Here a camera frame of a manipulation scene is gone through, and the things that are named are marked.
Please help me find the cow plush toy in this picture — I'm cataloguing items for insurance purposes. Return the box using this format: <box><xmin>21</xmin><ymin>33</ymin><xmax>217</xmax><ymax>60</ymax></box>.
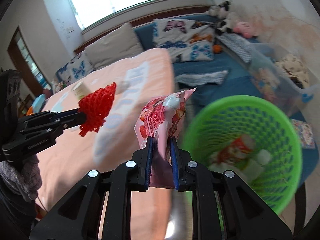
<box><xmin>206</xmin><ymin>1</ymin><xmax>235</xmax><ymax>36</ymax></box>

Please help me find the butterfly pillow right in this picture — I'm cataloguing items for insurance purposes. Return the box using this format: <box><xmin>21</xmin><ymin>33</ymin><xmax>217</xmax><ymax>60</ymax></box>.
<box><xmin>153</xmin><ymin>18</ymin><xmax>215</xmax><ymax>63</ymax></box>

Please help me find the beige cushion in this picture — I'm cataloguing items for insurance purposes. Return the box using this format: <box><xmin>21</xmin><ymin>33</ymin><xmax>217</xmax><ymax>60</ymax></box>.
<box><xmin>85</xmin><ymin>23</ymin><xmax>144</xmax><ymax>69</ymax></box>

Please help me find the pink plush toy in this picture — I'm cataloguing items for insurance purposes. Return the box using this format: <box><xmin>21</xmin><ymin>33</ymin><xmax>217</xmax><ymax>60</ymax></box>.
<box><xmin>233</xmin><ymin>21</ymin><xmax>257</xmax><ymax>38</ymax></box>

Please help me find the pink strawberry snack bag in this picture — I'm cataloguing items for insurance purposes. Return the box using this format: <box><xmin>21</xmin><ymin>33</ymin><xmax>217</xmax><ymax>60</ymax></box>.
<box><xmin>134</xmin><ymin>88</ymin><xmax>196</xmax><ymax>188</ymax></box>

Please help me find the striped grey folded cloth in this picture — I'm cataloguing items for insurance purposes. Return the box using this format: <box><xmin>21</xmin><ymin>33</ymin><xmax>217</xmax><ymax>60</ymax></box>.
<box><xmin>217</xmin><ymin>33</ymin><xmax>253</xmax><ymax>64</ymax></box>

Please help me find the white blue knitted cloth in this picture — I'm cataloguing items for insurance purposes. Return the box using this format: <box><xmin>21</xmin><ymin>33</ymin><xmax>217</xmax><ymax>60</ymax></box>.
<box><xmin>175</xmin><ymin>70</ymin><xmax>229</xmax><ymax>87</ymax></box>

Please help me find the blue sofa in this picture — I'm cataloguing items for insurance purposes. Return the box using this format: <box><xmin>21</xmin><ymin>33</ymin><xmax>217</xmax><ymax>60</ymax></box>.
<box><xmin>53</xmin><ymin>13</ymin><xmax>320</xmax><ymax>185</ymax></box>

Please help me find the red foam fruit net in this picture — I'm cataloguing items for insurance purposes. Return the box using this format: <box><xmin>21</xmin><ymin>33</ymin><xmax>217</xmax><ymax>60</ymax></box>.
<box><xmin>78</xmin><ymin>82</ymin><xmax>117</xmax><ymax>137</ymax></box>

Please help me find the butterfly pillow left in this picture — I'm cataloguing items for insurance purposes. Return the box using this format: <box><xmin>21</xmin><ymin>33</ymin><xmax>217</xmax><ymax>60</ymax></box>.
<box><xmin>55</xmin><ymin>51</ymin><xmax>96</xmax><ymax>87</ymax></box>

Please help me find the pink hello blanket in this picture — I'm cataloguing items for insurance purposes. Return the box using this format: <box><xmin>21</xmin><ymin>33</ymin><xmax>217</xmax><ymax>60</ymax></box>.
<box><xmin>36</xmin><ymin>48</ymin><xmax>174</xmax><ymax>239</ymax></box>

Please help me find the small orange ball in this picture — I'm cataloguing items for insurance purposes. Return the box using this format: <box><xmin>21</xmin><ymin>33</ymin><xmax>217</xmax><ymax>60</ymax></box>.
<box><xmin>213</xmin><ymin>44</ymin><xmax>222</xmax><ymax>54</ymax></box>

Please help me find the butterfly pillow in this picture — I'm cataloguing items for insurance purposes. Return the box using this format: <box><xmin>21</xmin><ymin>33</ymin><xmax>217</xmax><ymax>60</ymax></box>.
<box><xmin>55</xmin><ymin>51</ymin><xmax>96</xmax><ymax>87</ymax></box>
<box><xmin>153</xmin><ymin>18</ymin><xmax>215</xmax><ymax>63</ymax></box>

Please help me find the white paper cup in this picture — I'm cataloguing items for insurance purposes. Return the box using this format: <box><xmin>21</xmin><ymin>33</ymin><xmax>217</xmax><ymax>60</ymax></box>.
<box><xmin>71</xmin><ymin>81</ymin><xmax>91</xmax><ymax>101</ymax></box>

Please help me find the small clear plastic container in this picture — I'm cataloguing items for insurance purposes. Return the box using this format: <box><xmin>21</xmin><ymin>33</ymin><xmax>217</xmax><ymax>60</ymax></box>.
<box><xmin>115</xmin><ymin>80</ymin><xmax>130</xmax><ymax>95</ymax></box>

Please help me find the green plastic trash basket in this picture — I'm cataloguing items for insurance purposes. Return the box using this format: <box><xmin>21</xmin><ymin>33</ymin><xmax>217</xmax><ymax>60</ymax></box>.
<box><xmin>182</xmin><ymin>95</ymin><xmax>302</xmax><ymax>214</ymax></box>

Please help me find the grey knitted sleeve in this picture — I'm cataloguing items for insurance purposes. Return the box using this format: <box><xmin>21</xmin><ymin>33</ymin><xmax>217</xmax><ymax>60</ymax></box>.
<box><xmin>1</xmin><ymin>155</ymin><xmax>42</xmax><ymax>202</ymax></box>

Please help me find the clear plastic storage box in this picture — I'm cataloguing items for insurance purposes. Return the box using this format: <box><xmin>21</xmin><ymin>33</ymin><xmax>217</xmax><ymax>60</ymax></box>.
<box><xmin>247</xmin><ymin>43</ymin><xmax>319</xmax><ymax>116</ymax></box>

